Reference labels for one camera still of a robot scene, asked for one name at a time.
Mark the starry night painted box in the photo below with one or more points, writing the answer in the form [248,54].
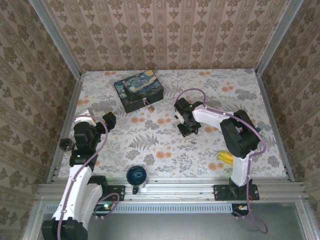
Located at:
[137,85]

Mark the floral tablecloth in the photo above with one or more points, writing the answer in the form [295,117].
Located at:
[175,155]

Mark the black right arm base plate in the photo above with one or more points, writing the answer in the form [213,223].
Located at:
[222,192]

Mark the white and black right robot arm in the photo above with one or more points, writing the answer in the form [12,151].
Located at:
[212,117]

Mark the small black jar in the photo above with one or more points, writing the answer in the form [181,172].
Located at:
[66,144]

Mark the aluminium side rail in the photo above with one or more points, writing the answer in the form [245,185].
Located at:
[275,125]
[65,130]

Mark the yellow toy banana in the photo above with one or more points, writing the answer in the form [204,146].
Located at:
[225,158]

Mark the small brass padlock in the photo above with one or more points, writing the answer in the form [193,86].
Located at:
[150,108]

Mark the aluminium frame post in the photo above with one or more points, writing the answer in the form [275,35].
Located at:
[55,40]
[277,37]

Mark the grey metal panel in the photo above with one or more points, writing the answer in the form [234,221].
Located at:
[175,227]

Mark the black controller board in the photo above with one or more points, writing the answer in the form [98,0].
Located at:
[102,209]
[240,209]

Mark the dark blue mug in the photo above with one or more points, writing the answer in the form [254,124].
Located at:
[136,175]

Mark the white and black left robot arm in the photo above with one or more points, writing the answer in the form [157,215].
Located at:
[75,185]

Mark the long aluminium cross rail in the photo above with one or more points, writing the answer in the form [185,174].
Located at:
[175,191]

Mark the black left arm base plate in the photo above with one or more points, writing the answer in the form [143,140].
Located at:
[117,193]

